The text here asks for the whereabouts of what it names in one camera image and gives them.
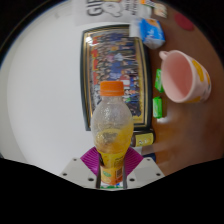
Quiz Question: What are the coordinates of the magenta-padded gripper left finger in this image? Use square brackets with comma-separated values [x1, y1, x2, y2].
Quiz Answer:
[59, 146, 103, 190]

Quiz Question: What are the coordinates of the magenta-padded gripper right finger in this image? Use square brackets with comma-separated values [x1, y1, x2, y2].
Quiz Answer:
[121, 146, 166, 190]

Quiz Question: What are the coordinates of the orange-capped juice bottle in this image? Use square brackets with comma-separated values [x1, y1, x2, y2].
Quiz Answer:
[90, 80, 135, 190]

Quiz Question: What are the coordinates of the green soap bar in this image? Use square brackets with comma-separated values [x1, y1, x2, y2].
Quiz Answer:
[153, 68, 166, 94]
[152, 96, 164, 120]

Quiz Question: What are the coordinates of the pink mug with yellow spots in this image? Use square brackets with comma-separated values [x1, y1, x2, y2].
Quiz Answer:
[158, 49, 212, 104]

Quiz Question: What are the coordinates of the framed group picture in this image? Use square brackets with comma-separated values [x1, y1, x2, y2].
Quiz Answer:
[79, 24, 154, 132]

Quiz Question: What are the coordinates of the blue tissue pack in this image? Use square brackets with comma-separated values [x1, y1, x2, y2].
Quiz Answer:
[130, 17, 166, 50]

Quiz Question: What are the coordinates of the flat round red coaster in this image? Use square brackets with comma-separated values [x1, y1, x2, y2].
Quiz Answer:
[174, 12, 196, 32]

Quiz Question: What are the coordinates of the white paper gift bag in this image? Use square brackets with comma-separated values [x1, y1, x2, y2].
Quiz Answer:
[71, 0, 153, 27]

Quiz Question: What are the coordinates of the small flat printed packet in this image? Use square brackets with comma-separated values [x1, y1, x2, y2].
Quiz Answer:
[152, 2, 169, 19]

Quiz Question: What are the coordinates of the puzzle cube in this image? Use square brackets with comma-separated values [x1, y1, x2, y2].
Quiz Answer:
[139, 0, 156, 8]

